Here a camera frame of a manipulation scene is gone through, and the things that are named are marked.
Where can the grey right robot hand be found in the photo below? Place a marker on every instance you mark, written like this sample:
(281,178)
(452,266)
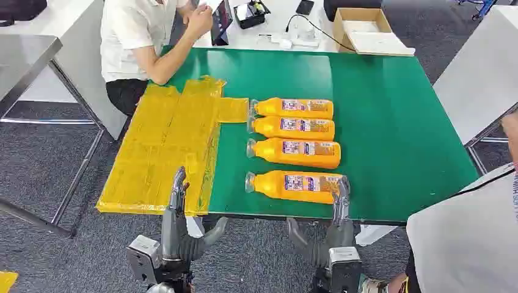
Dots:
(342,236)

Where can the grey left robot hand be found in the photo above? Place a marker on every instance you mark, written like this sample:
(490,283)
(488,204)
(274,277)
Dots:
(176,238)

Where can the orange drink bottle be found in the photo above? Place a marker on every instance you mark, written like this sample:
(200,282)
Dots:
(269,184)
(269,108)
(269,150)
(267,127)

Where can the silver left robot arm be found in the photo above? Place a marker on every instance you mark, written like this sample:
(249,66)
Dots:
(170,281)

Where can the yellow plastic sheet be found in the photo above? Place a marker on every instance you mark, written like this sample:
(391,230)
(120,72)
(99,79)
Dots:
(166,153)

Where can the green table mat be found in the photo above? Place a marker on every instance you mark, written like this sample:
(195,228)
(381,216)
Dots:
(384,133)

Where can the standing person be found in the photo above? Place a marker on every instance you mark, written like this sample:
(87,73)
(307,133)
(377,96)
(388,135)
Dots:
(465,242)

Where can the yellow scrap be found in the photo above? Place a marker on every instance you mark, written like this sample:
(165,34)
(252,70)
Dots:
(6,281)

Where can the open cardboard box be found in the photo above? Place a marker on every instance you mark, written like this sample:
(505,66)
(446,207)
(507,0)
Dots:
(374,40)

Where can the seated person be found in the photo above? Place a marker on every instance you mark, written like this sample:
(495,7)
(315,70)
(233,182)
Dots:
(129,36)

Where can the white side table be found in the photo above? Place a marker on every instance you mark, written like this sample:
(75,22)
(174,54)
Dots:
(481,77)

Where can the black tablet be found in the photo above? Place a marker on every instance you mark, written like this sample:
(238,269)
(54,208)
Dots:
(220,22)

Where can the black box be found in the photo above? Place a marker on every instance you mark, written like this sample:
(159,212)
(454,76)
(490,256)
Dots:
(352,5)

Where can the black phone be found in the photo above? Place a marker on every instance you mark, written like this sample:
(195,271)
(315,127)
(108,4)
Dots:
(304,7)

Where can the steel table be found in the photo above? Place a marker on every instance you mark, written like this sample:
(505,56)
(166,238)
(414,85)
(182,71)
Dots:
(24,60)

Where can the black tray with items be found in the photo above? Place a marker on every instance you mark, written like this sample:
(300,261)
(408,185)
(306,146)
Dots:
(251,14)

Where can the black bag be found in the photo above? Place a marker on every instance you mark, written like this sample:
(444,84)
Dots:
(22,10)

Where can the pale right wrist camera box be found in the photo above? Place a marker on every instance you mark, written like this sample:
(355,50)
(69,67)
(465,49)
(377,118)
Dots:
(345,269)

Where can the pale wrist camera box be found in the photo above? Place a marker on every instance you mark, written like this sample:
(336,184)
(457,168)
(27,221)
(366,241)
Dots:
(345,269)
(142,256)

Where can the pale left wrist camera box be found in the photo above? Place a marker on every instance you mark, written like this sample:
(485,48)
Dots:
(142,256)

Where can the blue wheeled frame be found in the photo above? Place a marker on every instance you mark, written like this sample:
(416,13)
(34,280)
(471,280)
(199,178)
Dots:
(483,8)

